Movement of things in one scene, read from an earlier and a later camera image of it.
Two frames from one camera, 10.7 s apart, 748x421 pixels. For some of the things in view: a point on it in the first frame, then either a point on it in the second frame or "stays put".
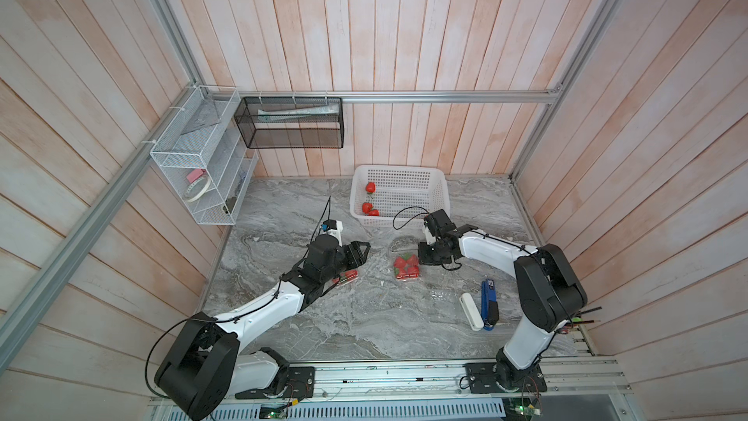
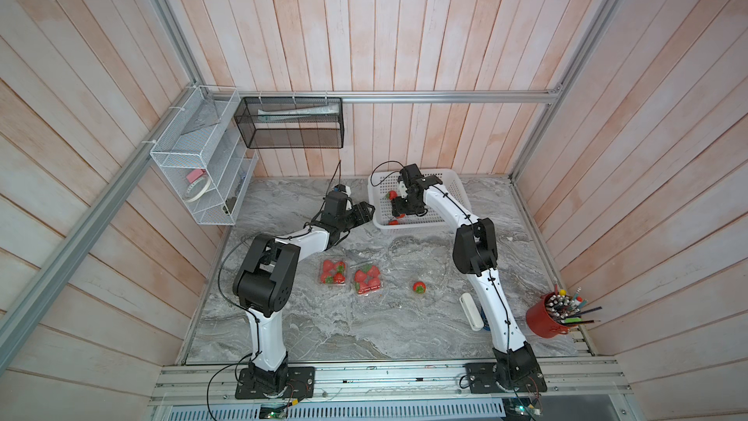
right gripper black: x=423 y=257 to x=397 y=210
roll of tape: x=197 y=188 stays put
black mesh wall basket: x=291 y=122 stays put
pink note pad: x=194 y=173 stays put
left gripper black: x=355 y=251 to x=362 y=215
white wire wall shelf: x=205 y=154 stays put
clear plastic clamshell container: x=406 y=266 to x=367 y=280
